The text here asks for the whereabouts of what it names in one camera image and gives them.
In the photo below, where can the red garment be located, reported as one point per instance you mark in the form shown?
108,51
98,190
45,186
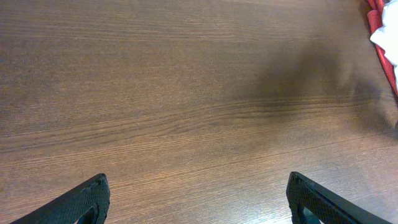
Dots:
374,20

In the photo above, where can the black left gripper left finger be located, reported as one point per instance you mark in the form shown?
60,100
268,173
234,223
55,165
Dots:
87,203

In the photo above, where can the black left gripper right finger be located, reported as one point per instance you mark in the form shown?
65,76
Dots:
310,202

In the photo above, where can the white t-shirt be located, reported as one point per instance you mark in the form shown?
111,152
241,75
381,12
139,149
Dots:
386,36

